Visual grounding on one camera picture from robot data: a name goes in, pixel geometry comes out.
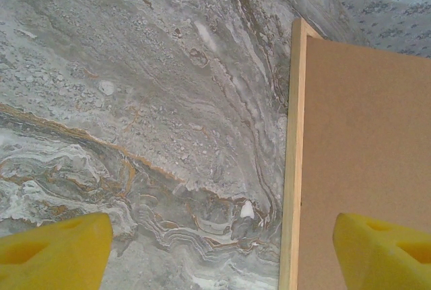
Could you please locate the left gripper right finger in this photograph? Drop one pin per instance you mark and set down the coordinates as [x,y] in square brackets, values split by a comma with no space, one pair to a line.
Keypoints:
[380,259]

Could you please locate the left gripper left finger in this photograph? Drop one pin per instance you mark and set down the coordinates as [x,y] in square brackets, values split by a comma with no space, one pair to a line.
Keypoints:
[50,256]

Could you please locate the brown frame backing board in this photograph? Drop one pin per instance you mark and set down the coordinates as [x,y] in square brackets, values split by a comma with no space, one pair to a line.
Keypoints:
[363,135]

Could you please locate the light wooden picture frame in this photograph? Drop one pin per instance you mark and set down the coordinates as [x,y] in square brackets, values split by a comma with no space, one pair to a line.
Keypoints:
[291,169]

